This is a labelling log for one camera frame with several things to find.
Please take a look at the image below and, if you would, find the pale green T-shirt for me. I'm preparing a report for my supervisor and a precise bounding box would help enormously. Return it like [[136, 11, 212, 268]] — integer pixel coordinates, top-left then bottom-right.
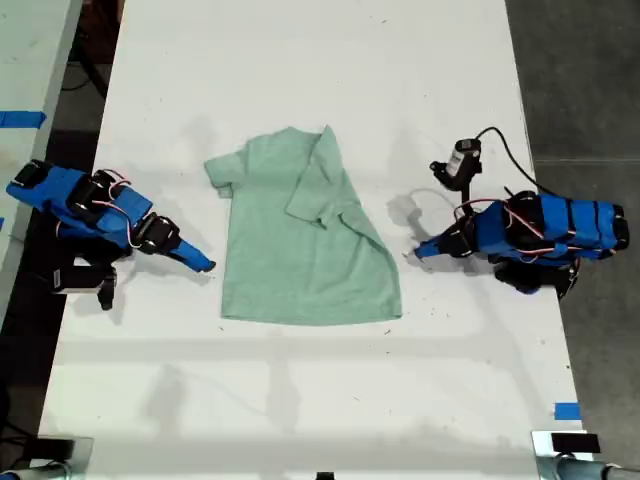
[[203, 124, 404, 327]]

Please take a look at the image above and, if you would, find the long blue tape strip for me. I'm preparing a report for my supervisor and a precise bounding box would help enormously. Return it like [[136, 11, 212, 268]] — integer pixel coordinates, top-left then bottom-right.
[[0, 110, 47, 130]]

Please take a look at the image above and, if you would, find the white side table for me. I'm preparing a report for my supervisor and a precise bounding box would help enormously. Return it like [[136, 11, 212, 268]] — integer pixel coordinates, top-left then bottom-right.
[[0, 0, 84, 321]]

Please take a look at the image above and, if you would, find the small black box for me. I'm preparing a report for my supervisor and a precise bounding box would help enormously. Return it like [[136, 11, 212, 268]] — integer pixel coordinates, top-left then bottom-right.
[[35, 436, 95, 464], [551, 433, 600, 454]]

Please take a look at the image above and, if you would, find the grey metal pipe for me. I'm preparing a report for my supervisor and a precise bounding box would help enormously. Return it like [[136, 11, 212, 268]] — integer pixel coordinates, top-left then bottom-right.
[[0, 460, 74, 480], [537, 455, 640, 480]]

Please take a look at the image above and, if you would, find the black camera stalk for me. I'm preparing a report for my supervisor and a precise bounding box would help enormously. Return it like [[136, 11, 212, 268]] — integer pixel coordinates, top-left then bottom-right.
[[97, 277, 119, 312], [429, 159, 475, 206]]

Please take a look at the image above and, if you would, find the black silver camera box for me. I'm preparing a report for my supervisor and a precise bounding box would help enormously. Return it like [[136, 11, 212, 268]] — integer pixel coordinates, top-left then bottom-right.
[[447, 138, 484, 176]]

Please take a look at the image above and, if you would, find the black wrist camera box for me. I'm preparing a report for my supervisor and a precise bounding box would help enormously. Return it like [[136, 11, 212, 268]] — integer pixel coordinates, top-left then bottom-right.
[[49, 265, 109, 296]]

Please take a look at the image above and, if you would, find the black camera cable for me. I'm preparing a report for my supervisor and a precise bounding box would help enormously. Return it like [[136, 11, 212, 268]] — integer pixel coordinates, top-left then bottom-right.
[[474, 126, 544, 195]]

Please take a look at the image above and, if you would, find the metal table clamp bracket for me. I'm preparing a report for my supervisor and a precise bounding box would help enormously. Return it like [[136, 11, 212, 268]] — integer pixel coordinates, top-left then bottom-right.
[[530, 429, 609, 471]]

